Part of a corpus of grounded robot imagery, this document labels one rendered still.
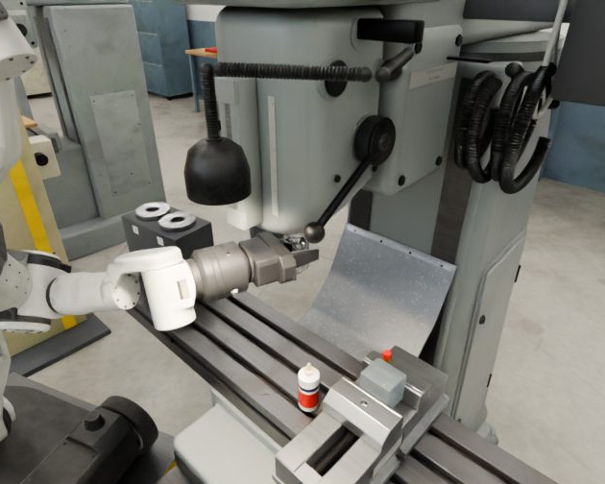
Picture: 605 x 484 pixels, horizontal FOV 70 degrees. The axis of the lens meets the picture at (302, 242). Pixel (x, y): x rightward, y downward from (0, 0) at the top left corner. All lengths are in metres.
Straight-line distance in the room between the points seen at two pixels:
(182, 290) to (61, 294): 0.21
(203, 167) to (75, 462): 1.05
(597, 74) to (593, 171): 4.25
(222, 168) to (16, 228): 2.01
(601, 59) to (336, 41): 0.33
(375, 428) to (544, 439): 1.56
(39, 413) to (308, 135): 1.24
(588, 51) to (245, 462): 0.89
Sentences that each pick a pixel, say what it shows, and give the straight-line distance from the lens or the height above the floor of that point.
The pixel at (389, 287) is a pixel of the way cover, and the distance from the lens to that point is 1.12.
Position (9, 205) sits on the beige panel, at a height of 0.80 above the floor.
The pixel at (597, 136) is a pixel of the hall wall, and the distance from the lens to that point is 4.86.
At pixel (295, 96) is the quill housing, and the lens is 0.57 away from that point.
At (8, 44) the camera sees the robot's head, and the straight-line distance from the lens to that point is 0.59.
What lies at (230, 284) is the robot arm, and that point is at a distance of 0.70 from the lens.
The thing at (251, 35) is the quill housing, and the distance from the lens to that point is 0.60.
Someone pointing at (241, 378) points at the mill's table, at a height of 0.94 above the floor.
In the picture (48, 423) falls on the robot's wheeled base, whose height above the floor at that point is 0.57.
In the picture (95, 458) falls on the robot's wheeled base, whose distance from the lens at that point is 1.37.
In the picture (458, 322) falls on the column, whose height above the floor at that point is 0.93.
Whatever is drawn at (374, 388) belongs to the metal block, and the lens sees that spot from 0.78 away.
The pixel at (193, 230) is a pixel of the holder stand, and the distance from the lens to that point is 1.12.
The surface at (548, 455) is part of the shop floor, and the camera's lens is 2.22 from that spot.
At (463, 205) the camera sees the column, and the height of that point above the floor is 1.25.
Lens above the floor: 1.65
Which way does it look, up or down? 30 degrees down
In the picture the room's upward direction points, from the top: straight up
